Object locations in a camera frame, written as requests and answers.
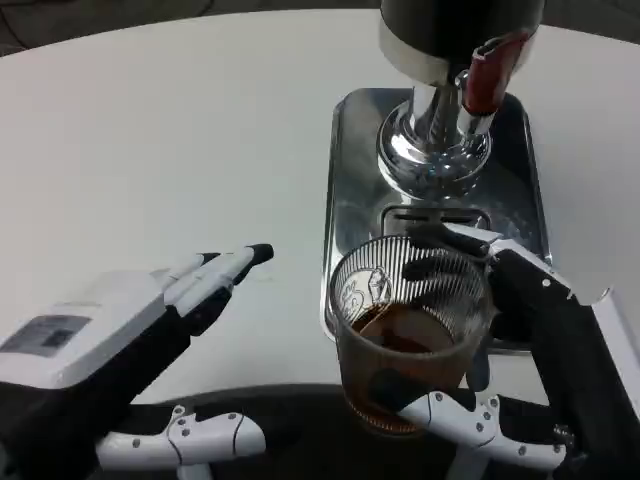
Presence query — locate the red tap handle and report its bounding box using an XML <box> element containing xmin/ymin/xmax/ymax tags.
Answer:
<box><xmin>460</xmin><ymin>30</ymin><xmax>531</xmax><ymax>116</ymax></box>

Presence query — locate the steel drink dispenser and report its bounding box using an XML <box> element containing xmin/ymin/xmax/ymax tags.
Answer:
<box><xmin>375</xmin><ymin>0</ymin><xmax>546</xmax><ymax>201</ymax></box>

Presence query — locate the clear ribbed glass cup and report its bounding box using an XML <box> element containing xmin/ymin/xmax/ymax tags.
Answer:
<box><xmin>327</xmin><ymin>235</ymin><xmax>496</xmax><ymax>437</ymax></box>

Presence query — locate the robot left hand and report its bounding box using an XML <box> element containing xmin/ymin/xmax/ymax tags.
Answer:
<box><xmin>0</xmin><ymin>243</ymin><xmax>275</xmax><ymax>480</ymax></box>

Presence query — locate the steel drip tray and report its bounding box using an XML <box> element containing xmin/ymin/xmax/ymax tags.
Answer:
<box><xmin>319</xmin><ymin>87</ymin><xmax>554</xmax><ymax>356</ymax></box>

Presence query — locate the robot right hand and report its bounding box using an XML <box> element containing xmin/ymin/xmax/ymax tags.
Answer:
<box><xmin>369</xmin><ymin>223</ymin><xmax>640</xmax><ymax>480</ymax></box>

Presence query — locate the brown drink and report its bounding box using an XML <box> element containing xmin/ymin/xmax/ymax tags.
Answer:
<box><xmin>344</xmin><ymin>303</ymin><xmax>472</xmax><ymax>436</ymax></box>

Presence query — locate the steel drip grid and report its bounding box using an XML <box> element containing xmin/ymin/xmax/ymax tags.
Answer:
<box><xmin>380</xmin><ymin>203</ymin><xmax>494</xmax><ymax>241</ymax></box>

